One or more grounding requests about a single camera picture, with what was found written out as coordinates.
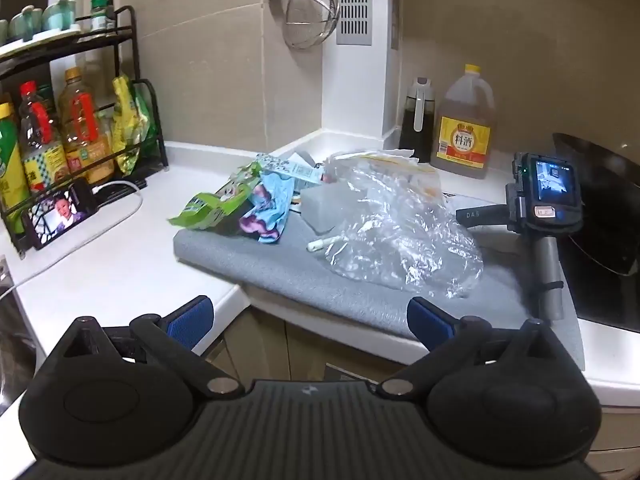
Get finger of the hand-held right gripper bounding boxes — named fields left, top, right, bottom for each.
left=455, top=203, right=511, bottom=225

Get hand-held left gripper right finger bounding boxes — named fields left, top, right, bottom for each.
left=376, top=296, right=572, bottom=402

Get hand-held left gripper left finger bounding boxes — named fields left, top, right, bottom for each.
left=49, top=295, right=246, bottom=402

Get clear plastic bag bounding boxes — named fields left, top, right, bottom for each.
left=320, top=160, right=485, bottom=302

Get green snack wrapper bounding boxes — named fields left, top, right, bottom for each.
left=167, top=160, right=264, bottom=234

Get white plastic tube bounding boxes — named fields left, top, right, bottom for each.
left=306, top=236, right=347, bottom=254

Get blue printed wrapper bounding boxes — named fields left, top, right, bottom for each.
left=238, top=174, right=297, bottom=245

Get cooking wine jug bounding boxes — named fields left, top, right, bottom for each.
left=430, top=64, right=496, bottom=180

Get grey mat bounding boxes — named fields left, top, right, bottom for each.
left=172, top=199, right=587, bottom=370

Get dark soy sauce bottle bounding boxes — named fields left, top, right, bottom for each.
left=398, top=77, right=436, bottom=164

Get beige base cabinet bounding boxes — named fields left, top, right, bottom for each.
left=202, top=287, right=426, bottom=393

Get white foam block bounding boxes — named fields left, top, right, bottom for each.
left=299, top=184, right=347, bottom=234

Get black smartphone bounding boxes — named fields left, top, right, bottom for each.
left=21, top=177, right=99, bottom=252

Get stainless steel sink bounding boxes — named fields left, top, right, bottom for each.
left=0, top=255, right=40, bottom=413

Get green seasoning packet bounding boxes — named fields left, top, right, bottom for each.
left=132, top=91, right=159, bottom=155

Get yellow seasoning packet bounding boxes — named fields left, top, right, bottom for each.
left=111, top=75, right=147, bottom=175

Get yellow cap oil bottle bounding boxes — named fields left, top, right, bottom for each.
left=57, top=66, right=115, bottom=184

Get green yellow plastic bottle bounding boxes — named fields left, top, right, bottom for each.
left=0, top=102, right=32, bottom=233

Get red cap sauce bottle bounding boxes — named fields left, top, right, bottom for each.
left=19, top=81, right=69, bottom=194

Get small grey vent grille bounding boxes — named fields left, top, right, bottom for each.
left=335, top=0, right=375, bottom=46

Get metal mesh strainer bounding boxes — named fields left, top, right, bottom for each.
left=281, top=0, right=342, bottom=52

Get green lid spice jar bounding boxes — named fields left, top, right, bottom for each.
left=90, top=0, right=117, bottom=31

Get white charging cable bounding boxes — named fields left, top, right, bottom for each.
left=0, top=179, right=145, bottom=302

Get black wire kitchen rack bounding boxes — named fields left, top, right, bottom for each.
left=0, top=5, right=170, bottom=261

